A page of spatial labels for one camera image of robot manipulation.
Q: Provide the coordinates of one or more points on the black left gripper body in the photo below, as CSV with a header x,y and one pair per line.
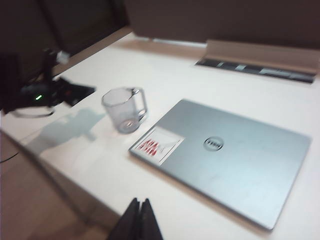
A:
x,y
53,93

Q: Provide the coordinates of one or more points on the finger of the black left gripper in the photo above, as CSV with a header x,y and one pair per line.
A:
x,y
72,97
80,88

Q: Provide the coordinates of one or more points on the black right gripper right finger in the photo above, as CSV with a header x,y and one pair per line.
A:
x,y
150,222

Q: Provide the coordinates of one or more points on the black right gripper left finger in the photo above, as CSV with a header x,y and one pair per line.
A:
x,y
131,222

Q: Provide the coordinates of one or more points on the clear grey glass mug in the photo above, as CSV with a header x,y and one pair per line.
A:
x,y
117,110

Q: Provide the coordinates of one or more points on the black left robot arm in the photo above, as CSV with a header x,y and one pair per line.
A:
x,y
10,80

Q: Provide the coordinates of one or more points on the silver Dell laptop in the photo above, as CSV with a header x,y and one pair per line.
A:
x,y
237,175

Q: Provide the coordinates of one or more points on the white red-lettered sticker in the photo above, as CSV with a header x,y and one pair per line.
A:
x,y
155,146

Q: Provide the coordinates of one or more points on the brown fabric desk partition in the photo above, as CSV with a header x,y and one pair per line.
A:
x,y
225,20

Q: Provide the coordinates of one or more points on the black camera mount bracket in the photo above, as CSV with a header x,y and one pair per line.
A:
x,y
48,65

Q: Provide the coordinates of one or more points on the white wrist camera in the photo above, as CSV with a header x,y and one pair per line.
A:
x,y
62,57

